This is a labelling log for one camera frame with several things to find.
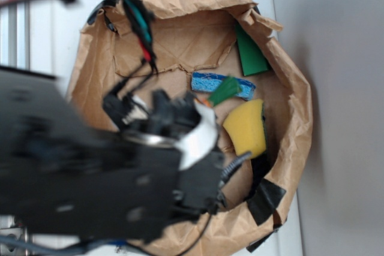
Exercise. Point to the brown paper bag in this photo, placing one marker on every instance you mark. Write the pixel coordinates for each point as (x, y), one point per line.
(139, 46)

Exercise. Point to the blue sponge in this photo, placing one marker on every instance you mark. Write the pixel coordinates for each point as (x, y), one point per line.
(198, 79)

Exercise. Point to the aluminium rail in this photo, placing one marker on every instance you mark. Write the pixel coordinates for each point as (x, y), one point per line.
(15, 35)

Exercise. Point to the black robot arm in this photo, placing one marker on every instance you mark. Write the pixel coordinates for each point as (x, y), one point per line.
(59, 176)

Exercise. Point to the green block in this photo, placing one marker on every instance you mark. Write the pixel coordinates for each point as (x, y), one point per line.
(252, 59)

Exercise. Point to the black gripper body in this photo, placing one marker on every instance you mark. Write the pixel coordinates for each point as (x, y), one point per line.
(175, 145)

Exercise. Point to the black tape strip right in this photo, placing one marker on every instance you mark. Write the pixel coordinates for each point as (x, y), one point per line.
(265, 200)

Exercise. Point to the yellow sponge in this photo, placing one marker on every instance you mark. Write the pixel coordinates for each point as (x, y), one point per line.
(245, 126)

